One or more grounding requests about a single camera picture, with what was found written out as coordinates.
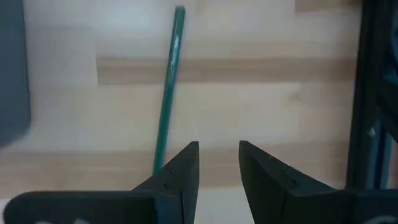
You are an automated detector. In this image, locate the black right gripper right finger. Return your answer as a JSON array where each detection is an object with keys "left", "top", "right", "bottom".
[{"left": 238, "top": 140, "right": 398, "bottom": 224}]

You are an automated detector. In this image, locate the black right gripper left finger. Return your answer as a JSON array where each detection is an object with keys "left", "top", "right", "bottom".
[{"left": 2, "top": 141, "right": 200, "bottom": 224}]

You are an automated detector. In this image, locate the green pencil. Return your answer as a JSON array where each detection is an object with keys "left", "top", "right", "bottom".
[{"left": 152, "top": 5, "right": 187, "bottom": 175}]

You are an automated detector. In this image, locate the grey translucent plastic bin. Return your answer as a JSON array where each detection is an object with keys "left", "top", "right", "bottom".
[{"left": 0, "top": 0, "right": 32, "bottom": 149}]

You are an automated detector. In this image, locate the black table edge rail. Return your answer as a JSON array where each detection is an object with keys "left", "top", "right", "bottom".
[{"left": 345, "top": 0, "right": 398, "bottom": 190}]

